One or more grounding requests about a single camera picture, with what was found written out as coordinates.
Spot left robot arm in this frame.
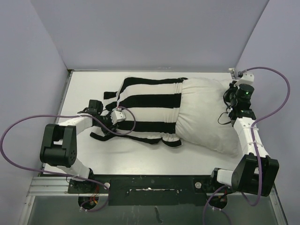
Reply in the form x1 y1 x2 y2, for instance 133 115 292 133
40 99 116 193

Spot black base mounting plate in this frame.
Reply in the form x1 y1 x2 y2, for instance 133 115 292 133
67 174 221 206

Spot black white striped pillowcase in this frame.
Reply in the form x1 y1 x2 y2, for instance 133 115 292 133
90 77 185 148

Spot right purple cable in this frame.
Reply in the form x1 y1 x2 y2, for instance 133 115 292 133
202 67 291 225

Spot aluminium frame rail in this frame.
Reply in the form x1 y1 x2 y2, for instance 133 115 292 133
27 177 68 196

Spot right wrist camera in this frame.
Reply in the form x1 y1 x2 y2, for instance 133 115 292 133
234 71 254 87

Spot purple cable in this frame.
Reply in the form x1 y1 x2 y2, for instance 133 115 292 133
1 106 137 213
202 67 291 225

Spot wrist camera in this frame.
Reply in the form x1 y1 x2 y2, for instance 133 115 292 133
234 71 254 87
110 107 126 125

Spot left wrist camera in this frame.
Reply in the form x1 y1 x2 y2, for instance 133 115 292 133
110 107 126 125

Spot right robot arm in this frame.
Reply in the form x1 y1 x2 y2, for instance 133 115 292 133
209 81 279 197

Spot white pillow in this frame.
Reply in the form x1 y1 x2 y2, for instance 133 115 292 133
175 78 239 157

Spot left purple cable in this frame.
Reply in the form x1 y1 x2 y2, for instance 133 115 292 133
1 106 137 213

